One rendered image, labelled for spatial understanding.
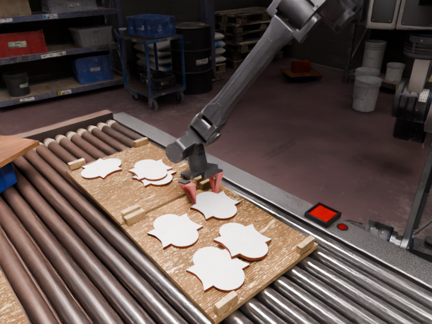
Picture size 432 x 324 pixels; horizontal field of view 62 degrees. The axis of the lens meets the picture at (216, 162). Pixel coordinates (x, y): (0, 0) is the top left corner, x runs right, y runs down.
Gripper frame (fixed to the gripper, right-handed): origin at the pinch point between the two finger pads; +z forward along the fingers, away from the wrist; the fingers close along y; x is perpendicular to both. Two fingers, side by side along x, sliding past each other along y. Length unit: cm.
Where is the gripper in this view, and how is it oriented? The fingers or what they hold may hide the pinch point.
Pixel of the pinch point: (205, 196)
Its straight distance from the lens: 110.5
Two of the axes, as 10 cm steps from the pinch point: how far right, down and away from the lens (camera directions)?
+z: 2.0, 9.4, 2.7
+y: 7.8, -3.2, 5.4
